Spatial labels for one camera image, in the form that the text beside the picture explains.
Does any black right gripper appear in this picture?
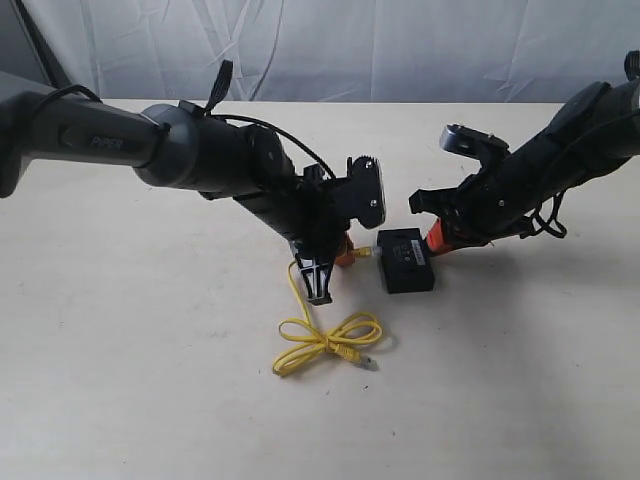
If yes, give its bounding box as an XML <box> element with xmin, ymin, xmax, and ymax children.
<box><xmin>408</xmin><ymin>149</ymin><xmax>545</xmax><ymax>256</ymax></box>

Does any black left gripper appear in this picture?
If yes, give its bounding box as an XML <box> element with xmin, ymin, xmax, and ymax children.
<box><xmin>284</xmin><ymin>177</ymin><xmax>356</xmax><ymax>305</ymax></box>

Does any black network switch box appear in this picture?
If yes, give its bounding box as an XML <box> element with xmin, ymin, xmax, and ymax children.
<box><xmin>376</xmin><ymin>228</ymin><xmax>435</xmax><ymax>294</ymax></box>

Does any yellow ethernet cable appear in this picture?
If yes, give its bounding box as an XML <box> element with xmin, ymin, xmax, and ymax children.
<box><xmin>271</xmin><ymin>244</ymin><xmax>384</xmax><ymax>377</ymax></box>

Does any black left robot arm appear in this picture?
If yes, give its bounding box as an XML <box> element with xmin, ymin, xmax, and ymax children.
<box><xmin>1</xmin><ymin>80</ymin><xmax>349</xmax><ymax>305</ymax></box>

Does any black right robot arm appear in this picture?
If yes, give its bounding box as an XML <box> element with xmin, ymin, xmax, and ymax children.
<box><xmin>409</xmin><ymin>50</ymin><xmax>639</xmax><ymax>256</ymax></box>

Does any white wrinkled backdrop curtain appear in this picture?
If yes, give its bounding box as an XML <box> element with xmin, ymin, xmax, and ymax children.
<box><xmin>26</xmin><ymin>1</ymin><xmax>639</xmax><ymax>103</ymax></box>

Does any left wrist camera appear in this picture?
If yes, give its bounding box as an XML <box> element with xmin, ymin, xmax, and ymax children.
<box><xmin>324</xmin><ymin>156</ymin><xmax>386</xmax><ymax>230</ymax></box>

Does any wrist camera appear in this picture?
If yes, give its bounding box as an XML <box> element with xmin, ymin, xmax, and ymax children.
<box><xmin>324</xmin><ymin>156</ymin><xmax>386</xmax><ymax>230</ymax></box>
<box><xmin>439</xmin><ymin>124</ymin><xmax>509</xmax><ymax>165</ymax></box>

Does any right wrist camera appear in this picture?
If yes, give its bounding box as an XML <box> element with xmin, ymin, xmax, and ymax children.
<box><xmin>439</xmin><ymin>124</ymin><xmax>509</xmax><ymax>165</ymax></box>

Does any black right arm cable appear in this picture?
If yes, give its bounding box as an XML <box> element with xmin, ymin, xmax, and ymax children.
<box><xmin>517</xmin><ymin>192</ymin><xmax>569</xmax><ymax>240</ymax></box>

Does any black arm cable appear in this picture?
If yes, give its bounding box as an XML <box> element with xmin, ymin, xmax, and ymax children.
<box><xmin>517</xmin><ymin>192</ymin><xmax>569</xmax><ymax>240</ymax></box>
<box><xmin>34</xmin><ymin>59</ymin><xmax>341</xmax><ymax>181</ymax></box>

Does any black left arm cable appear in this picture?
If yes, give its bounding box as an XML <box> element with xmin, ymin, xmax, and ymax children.
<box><xmin>34</xmin><ymin>59</ymin><xmax>341</xmax><ymax>181</ymax></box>

